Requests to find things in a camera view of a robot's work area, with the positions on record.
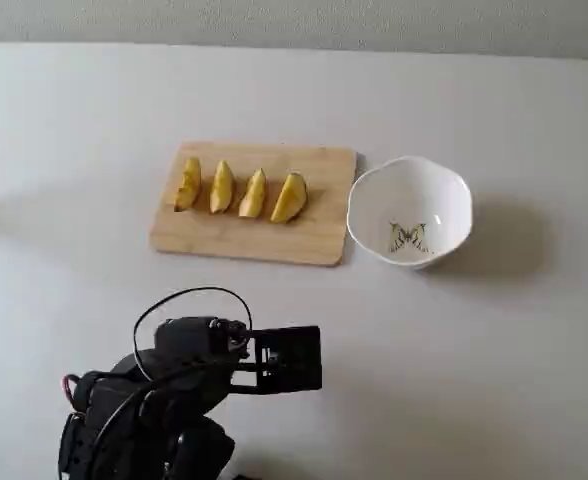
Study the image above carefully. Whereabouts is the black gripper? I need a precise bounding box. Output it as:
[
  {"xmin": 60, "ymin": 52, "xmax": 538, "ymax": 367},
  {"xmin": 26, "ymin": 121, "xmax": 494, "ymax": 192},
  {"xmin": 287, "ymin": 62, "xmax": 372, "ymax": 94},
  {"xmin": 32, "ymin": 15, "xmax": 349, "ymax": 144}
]
[{"xmin": 227, "ymin": 325, "xmax": 324, "ymax": 395}]

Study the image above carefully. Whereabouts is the yellow apple slice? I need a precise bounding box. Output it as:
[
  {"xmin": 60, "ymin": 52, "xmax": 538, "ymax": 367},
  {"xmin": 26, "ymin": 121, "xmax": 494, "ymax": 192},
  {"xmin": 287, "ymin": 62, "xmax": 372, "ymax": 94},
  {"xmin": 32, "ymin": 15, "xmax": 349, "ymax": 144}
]
[
  {"xmin": 208, "ymin": 159, "xmax": 236, "ymax": 216},
  {"xmin": 173, "ymin": 156, "xmax": 203, "ymax": 213},
  {"xmin": 237, "ymin": 167, "xmax": 268, "ymax": 220}
]

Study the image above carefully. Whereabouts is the white bowl with butterfly print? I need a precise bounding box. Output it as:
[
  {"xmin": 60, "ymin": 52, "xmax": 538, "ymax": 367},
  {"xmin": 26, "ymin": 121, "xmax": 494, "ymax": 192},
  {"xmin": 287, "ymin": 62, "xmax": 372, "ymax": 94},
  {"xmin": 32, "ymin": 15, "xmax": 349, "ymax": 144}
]
[{"xmin": 346, "ymin": 154, "xmax": 474, "ymax": 272}]

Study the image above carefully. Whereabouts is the apple slice with red skin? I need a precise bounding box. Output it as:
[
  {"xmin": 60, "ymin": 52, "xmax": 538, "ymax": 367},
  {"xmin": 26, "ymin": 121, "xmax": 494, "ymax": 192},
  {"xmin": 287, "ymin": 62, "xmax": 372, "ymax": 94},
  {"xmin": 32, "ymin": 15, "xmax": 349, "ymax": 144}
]
[{"xmin": 269, "ymin": 172, "xmax": 309, "ymax": 225}]

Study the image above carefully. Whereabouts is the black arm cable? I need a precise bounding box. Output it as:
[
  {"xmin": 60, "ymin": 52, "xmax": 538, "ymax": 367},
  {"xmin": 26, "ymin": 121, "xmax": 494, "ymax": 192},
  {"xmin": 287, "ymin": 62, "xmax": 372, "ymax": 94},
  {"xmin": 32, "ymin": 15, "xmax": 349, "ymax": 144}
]
[{"xmin": 132, "ymin": 286, "xmax": 253, "ymax": 381}]

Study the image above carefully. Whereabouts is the wooden cutting board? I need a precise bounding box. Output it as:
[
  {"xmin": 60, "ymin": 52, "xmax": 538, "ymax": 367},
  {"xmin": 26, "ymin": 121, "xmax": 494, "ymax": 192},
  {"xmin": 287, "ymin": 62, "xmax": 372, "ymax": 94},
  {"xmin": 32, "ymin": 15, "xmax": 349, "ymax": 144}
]
[{"xmin": 147, "ymin": 141, "xmax": 359, "ymax": 269}]

